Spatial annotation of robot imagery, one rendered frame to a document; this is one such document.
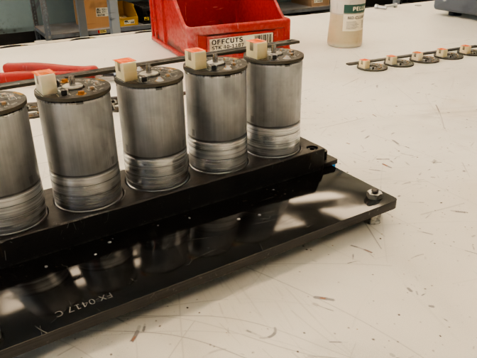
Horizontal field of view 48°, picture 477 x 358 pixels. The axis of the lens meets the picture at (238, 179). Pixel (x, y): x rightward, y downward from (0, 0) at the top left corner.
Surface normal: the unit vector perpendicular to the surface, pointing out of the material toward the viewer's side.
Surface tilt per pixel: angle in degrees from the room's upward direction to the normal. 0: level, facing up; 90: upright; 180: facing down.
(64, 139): 90
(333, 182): 0
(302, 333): 0
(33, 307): 0
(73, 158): 90
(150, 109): 90
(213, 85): 90
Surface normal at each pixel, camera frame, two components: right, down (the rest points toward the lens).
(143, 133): -0.17, 0.43
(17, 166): 0.77, 0.27
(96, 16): 0.50, 0.36
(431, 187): -0.01, -0.90
